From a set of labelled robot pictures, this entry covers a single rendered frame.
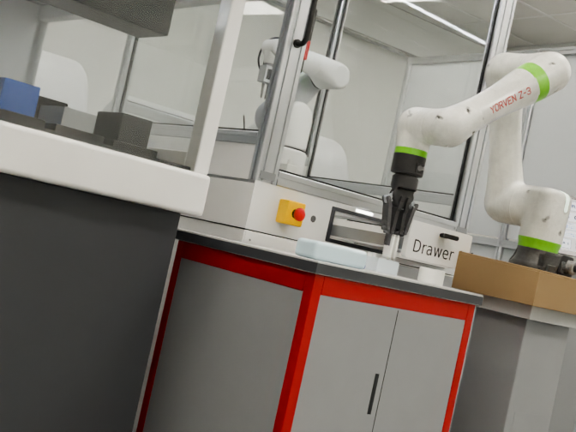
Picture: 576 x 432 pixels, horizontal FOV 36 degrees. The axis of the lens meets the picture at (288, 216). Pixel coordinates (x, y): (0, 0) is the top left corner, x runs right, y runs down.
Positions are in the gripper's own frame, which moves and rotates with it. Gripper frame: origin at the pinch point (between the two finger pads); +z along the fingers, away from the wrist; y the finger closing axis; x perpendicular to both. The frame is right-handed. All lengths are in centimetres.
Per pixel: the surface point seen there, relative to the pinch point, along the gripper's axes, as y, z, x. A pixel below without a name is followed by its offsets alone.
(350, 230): 8.4, -2.9, 26.9
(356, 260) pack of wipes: -34.6, 5.7, -23.8
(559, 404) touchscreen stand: 117, 42, 12
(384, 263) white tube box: -4.5, 5.0, -3.4
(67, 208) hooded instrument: -91, 8, 14
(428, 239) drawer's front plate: 16.2, -4.6, 1.6
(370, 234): 8.7, -2.7, 17.9
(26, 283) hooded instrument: -97, 27, 13
